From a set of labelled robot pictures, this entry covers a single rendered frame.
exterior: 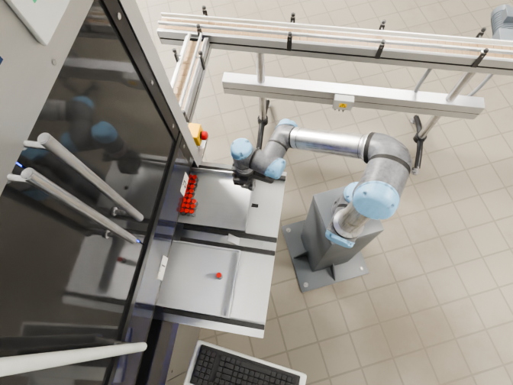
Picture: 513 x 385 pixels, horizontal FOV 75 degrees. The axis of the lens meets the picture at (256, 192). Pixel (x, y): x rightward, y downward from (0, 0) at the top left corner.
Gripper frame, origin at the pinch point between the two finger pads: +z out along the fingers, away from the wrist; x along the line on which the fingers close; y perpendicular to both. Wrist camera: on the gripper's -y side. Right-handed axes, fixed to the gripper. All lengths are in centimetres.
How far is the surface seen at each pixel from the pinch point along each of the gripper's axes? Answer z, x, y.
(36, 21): -98, 18, 24
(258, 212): 3.4, 10.0, -3.3
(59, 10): -96, 12, 24
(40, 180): -90, 40, 19
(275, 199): 3.6, 3.0, -9.9
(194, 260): 2.7, 34.6, 19.6
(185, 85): -6, -46, 41
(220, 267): 2.9, 35.7, 8.3
